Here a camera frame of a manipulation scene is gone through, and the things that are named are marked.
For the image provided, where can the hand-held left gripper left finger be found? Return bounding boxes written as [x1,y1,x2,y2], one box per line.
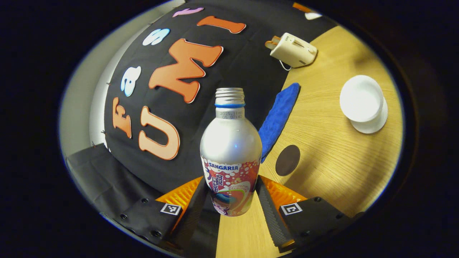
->
[100,176,208,251]

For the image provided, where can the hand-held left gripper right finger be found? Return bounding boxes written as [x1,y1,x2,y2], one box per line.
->
[255,175,364,251]

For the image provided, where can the dark brown round coaster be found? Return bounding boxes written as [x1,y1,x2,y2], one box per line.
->
[275,145,301,176]

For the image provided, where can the silver water bottle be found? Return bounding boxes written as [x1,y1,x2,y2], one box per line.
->
[200,87,263,217]

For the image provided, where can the white teacup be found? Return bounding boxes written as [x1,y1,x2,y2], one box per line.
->
[340,75,384,123]

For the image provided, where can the blue towel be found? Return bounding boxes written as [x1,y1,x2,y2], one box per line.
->
[257,83,301,163]

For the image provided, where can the white saucer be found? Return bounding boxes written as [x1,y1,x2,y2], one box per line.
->
[350,97,388,134]

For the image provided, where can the black backdrop cloth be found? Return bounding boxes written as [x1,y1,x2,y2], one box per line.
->
[65,0,339,248]

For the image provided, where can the white toaster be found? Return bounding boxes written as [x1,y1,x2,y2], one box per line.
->
[270,33,318,68]

